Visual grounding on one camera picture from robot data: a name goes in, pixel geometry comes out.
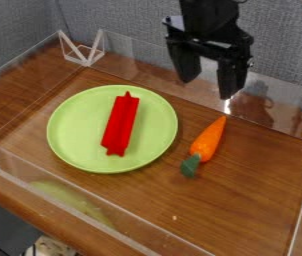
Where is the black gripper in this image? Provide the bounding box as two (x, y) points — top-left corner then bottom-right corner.
(162, 15), (254, 100)

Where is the orange toy carrot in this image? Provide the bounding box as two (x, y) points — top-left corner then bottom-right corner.
(180, 116), (227, 178)

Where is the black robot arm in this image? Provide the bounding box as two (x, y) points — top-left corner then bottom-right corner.
(162, 0), (254, 100)

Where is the red plastic block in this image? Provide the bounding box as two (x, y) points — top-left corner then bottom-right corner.
(100, 92), (139, 157)

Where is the light green plate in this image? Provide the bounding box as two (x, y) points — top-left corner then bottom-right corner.
(47, 85), (178, 174)

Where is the clear acrylic triangle bracket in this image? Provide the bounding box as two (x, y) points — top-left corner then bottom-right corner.
(58, 30), (106, 67)

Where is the clear acrylic enclosure wall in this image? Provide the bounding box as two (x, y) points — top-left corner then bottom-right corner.
(0, 32), (302, 256)

